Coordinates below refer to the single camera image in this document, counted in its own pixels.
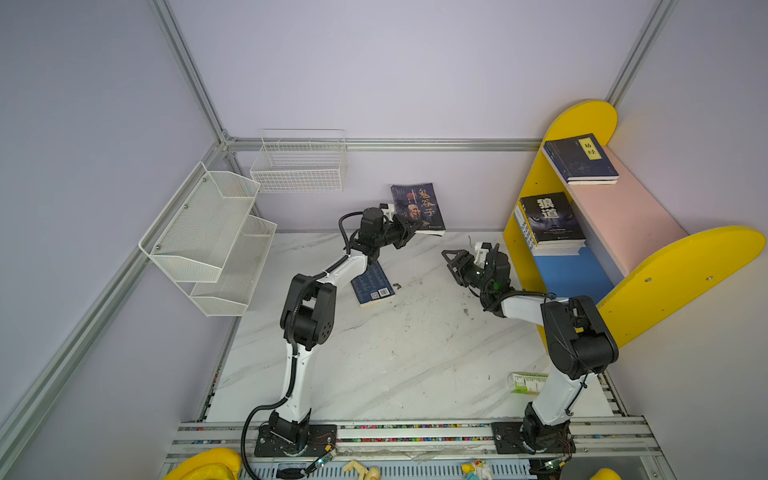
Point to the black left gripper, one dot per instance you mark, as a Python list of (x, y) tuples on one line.
[(406, 230)]

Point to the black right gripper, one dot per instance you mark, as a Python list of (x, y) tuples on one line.
[(459, 274)]

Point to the purple old man book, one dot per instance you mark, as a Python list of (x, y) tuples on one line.
[(418, 203)]

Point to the dark blue barcode book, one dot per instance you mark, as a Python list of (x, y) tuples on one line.
[(372, 286)]

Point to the white book black lettering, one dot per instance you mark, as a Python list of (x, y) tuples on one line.
[(529, 237)]

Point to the black cover book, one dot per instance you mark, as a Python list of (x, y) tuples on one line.
[(550, 219)]

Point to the dark blue book yellow label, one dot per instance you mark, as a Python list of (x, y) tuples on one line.
[(593, 181)]

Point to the yellow cartoon cover book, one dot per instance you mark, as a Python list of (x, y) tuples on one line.
[(560, 246)]

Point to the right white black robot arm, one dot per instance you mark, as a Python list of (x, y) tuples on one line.
[(578, 341)]

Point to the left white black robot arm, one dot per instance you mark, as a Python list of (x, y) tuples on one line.
[(308, 315)]

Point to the small green white box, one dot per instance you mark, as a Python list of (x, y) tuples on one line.
[(526, 382)]

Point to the yellow pink blue bookshelf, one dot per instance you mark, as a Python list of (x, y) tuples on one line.
[(662, 267)]

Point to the lower white perforated shelf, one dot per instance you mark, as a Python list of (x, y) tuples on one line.
[(231, 295)]

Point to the yellow white toy figure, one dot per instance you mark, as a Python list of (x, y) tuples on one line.
[(477, 470)]

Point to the white perforated metal shelf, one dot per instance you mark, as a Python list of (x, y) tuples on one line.
[(194, 236)]

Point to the beige toy figure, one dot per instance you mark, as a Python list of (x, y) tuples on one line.
[(363, 472)]

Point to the yellow object bottom right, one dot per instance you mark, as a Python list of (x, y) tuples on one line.
[(606, 474)]

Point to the yellow plastic toy left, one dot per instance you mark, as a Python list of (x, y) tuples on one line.
[(215, 464)]

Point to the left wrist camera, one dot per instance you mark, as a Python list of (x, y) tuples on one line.
[(388, 211)]

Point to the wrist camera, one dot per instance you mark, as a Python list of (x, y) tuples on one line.
[(481, 252), (388, 211)]

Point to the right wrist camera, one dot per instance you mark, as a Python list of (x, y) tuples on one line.
[(481, 252)]

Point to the white wire basket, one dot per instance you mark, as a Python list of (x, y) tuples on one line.
[(301, 161)]

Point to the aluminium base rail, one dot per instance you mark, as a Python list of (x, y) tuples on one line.
[(437, 449)]

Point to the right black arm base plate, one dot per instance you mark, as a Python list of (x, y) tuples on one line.
[(525, 437)]

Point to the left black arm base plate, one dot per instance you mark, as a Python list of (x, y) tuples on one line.
[(312, 444)]

